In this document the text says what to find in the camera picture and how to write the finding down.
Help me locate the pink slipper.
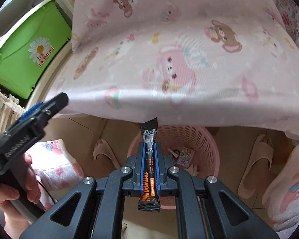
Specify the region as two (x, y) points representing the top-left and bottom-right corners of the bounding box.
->
(93, 139), (121, 169)
(238, 134), (276, 199)

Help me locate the pink cartoon bed sheet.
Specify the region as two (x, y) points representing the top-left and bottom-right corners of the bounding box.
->
(46, 0), (299, 136)

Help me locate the green plastic storage box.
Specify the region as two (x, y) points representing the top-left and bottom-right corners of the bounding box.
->
(0, 0), (71, 99)

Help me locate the person left hand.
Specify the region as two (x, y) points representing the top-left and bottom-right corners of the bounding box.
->
(0, 153), (42, 220)

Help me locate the patterned print quilt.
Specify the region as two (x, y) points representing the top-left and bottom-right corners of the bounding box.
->
(277, 0), (299, 49)

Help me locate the small white tube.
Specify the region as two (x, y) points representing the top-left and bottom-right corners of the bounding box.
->
(168, 148), (177, 158)

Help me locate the right pink slipper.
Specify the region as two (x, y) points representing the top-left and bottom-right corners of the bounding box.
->
(238, 134), (276, 199)

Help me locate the pink plastic waste basket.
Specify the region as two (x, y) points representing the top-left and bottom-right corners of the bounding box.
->
(119, 119), (219, 216)

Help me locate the left pink slipper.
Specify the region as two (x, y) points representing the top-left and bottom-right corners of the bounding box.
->
(93, 139), (121, 169)

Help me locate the pastel tissue pack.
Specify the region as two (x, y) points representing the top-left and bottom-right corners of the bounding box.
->
(176, 147), (195, 168)

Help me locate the white tissue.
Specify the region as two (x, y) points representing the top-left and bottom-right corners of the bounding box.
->
(185, 164), (199, 177)

